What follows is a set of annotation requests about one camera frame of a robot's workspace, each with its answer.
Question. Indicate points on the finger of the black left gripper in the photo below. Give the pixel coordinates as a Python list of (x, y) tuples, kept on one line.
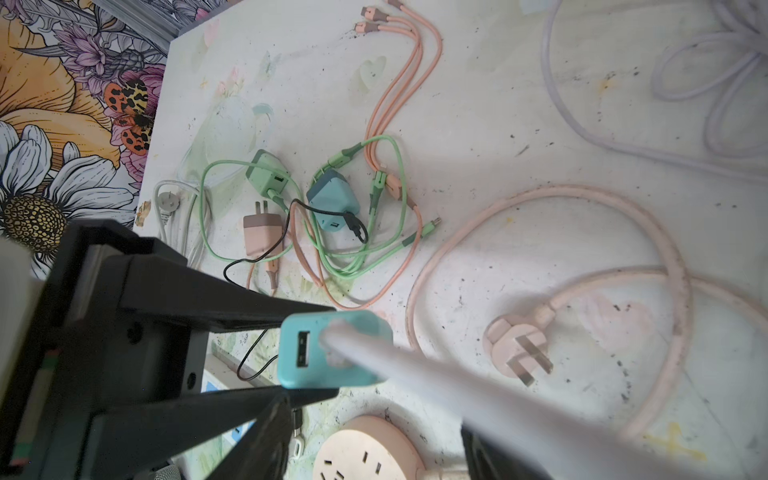
[(263, 452), (486, 462)]

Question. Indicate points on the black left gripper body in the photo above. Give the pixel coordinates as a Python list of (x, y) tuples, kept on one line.
[(82, 355)]

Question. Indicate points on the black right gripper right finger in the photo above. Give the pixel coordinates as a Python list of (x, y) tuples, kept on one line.
[(160, 290)]

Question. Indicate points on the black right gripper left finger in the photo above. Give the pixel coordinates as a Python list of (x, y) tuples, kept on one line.
[(127, 440)]

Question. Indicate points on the teal usb charger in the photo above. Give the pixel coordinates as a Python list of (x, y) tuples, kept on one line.
[(304, 362), (331, 192)]

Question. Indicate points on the white three-pin plug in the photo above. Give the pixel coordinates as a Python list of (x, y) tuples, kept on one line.
[(167, 203)]

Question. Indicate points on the pink three-pin plug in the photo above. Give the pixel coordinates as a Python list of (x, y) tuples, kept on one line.
[(517, 348)]

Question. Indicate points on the white blue power strip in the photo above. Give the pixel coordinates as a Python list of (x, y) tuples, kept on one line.
[(203, 416)]

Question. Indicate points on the pink round power socket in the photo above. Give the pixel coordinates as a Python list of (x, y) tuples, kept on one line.
[(368, 447)]

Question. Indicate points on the pink USB charger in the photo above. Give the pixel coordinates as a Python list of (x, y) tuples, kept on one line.
[(263, 232)]

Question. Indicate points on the green USB charger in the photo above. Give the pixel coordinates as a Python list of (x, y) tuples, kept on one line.
[(267, 174)]

